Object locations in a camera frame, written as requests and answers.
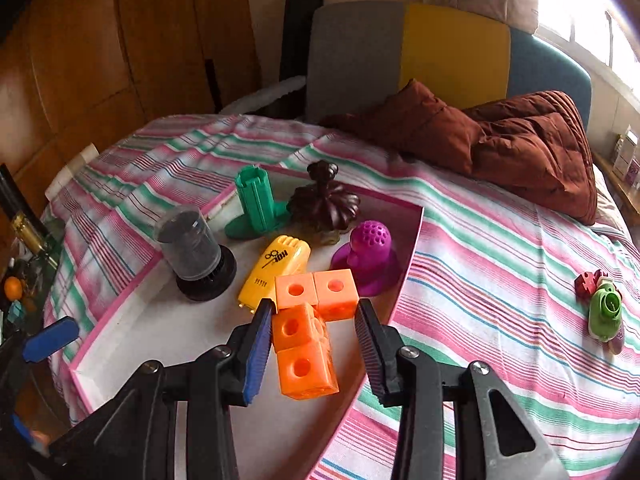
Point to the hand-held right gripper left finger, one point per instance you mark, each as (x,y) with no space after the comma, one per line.
(257,355)

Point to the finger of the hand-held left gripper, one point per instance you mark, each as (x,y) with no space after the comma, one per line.
(22,430)
(50,340)

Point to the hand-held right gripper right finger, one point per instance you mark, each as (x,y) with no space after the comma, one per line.
(372,355)

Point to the orange cube block toy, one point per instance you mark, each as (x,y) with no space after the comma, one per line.
(302,355)

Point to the yellow toy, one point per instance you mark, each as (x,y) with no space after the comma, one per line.
(272,272)

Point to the pink shallow cardboard tray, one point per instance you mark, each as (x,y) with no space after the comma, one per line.
(165,340)

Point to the purple dome toy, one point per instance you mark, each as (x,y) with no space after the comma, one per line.
(367,257)

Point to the grey jar black lid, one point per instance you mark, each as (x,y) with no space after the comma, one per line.
(192,255)

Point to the green boot-shaped toy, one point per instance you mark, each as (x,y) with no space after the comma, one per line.
(255,200)

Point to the dark brown flower toy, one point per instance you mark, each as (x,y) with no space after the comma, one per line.
(325,202)

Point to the orange ball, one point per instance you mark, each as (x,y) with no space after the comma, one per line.
(13,288)

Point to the glass table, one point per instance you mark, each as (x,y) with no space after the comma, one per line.
(30,280)

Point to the black gold bottle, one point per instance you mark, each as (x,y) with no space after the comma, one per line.
(25,225)

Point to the striped pink green bedsheet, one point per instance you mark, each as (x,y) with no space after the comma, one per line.
(500,270)

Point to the dark red toy piece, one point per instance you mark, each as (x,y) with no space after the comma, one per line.
(587,285)

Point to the green round toy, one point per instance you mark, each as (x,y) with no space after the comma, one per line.
(605,310)

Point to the pink small toy piece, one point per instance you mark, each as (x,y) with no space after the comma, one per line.
(618,342)

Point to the brown quilted blanket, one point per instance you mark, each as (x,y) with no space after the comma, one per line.
(525,145)

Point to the wooden side shelf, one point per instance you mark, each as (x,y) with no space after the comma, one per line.
(620,195)

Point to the wooden wardrobe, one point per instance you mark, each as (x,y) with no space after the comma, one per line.
(125,50)

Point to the grey yellow blue headboard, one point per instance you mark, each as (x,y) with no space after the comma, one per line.
(450,50)

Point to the purple small box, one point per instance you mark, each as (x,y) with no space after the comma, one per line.
(634,169)

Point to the black rolled mat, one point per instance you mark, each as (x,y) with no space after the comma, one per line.
(300,35)

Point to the white carton box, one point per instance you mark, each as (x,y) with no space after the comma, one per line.
(625,152)

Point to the window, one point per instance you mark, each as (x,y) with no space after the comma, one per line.
(590,10)

